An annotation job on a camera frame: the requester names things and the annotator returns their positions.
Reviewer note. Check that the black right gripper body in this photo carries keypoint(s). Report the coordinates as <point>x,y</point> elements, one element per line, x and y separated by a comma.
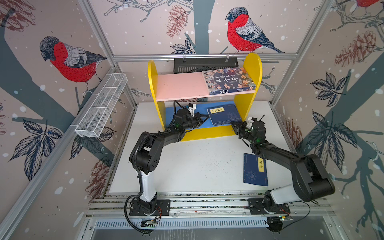
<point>244,131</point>

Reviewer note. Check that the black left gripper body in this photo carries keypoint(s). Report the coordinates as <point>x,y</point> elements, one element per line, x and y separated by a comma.
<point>195,121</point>

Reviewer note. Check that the navy book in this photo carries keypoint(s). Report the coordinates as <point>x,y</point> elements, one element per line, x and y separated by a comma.
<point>255,170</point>
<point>224,115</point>

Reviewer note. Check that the colourful portrait cover book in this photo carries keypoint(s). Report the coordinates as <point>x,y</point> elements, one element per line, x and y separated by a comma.
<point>226,81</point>

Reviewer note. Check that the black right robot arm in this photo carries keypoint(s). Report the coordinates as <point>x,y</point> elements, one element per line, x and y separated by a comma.
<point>310,180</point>

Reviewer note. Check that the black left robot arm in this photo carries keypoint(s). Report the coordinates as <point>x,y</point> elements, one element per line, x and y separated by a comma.
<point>146,154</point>

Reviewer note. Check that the yellow wooden bookshelf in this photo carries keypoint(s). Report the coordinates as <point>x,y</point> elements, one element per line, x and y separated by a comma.
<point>190,86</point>

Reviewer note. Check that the black mesh tray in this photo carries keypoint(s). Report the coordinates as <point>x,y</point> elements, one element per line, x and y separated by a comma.
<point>203,64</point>

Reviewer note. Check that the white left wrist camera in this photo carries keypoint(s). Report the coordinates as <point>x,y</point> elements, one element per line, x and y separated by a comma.
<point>192,108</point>

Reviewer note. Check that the aluminium horizontal frame bar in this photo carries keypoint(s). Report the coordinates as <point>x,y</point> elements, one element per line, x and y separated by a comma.
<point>145,58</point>

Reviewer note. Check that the white wire mesh basket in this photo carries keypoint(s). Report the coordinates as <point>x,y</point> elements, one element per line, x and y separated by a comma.
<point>99,112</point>

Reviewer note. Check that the aluminium rail base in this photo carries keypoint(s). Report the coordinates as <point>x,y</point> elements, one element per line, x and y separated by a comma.
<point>188,212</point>

